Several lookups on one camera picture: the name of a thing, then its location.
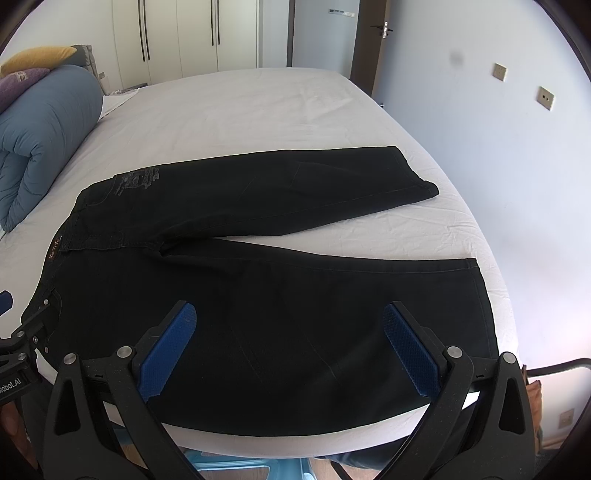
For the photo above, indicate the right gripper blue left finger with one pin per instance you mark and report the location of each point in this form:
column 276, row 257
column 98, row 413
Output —
column 161, row 347

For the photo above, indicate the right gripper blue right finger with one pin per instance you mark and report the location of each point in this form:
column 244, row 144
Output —
column 419, row 353

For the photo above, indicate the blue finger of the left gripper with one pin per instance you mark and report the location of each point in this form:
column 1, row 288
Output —
column 6, row 302

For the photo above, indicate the black denim pants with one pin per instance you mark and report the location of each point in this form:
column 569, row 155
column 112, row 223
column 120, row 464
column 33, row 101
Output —
column 287, row 343

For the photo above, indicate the person's left hand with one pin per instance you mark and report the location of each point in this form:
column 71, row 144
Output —
column 13, row 425

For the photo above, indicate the light blue plastic stool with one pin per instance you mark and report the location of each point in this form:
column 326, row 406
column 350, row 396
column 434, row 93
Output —
column 213, row 466

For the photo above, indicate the blue folded duvet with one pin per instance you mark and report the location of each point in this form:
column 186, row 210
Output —
column 40, row 132

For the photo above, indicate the purple pillow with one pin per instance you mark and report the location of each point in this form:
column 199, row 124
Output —
column 16, row 83

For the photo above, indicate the yellow pillow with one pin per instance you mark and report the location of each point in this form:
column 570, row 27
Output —
column 49, row 57

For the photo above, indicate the white wardrobe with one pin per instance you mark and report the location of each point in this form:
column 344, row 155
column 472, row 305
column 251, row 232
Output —
column 160, row 41

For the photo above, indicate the lower wall socket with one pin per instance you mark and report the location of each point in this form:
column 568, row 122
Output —
column 545, row 98

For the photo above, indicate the wall socket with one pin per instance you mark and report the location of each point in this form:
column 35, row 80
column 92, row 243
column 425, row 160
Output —
column 545, row 98
column 499, row 72

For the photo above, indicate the upper wall socket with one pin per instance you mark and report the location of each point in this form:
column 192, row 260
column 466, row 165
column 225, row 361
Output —
column 499, row 72

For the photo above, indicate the brown door with handle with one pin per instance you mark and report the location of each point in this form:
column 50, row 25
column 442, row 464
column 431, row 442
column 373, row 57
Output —
column 371, row 32

